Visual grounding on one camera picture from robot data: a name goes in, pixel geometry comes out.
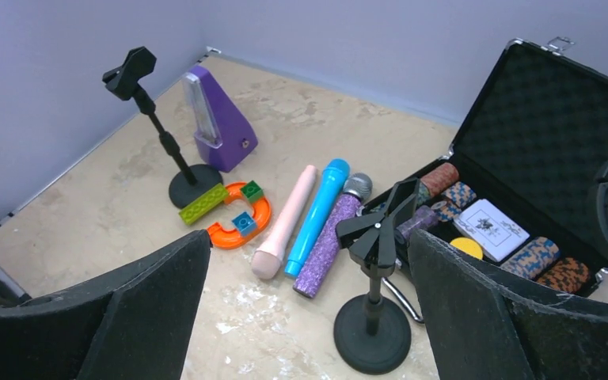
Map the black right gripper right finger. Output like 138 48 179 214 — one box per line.
408 230 608 379

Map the blue toy brick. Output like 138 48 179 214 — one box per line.
231 211 257 238

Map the lime long toy brick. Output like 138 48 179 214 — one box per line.
179 184 229 225

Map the pink microphone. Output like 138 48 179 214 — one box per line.
251 165 317 280

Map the purple metronome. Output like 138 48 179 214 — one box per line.
181 66 258 173

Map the black poker chip case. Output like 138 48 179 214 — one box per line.
360 37 608 298

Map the black mic stand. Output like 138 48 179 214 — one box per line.
333 177 420 375
102 46 223 209

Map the orange curved track piece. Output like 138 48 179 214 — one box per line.
207 182 272 250

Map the green toy brick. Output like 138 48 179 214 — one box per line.
240 180 264 204

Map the white card deck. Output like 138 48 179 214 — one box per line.
453 199 530 263

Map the purple glitter microphone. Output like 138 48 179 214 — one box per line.
293 173 373 298

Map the yellow dealer chip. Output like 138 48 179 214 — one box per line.
450 237 484 260

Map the blue microphone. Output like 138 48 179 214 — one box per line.
284 158 350 278

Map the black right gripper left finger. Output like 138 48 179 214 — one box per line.
0 230 211 379

